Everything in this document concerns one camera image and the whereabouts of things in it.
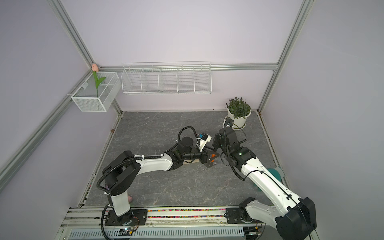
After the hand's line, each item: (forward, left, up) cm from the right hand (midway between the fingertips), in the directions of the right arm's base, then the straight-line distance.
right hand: (217, 133), depth 79 cm
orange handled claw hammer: (-11, +3, -3) cm, 12 cm away
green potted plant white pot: (+24, -17, -6) cm, 30 cm away
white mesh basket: (+23, +70, +8) cm, 74 cm away
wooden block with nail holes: (-12, +16, -8) cm, 21 cm away
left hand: (-9, 0, -7) cm, 11 cm away
